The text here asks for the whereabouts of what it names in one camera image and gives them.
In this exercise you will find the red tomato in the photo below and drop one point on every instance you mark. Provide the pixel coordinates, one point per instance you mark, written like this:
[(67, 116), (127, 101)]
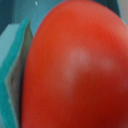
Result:
[(76, 73)]

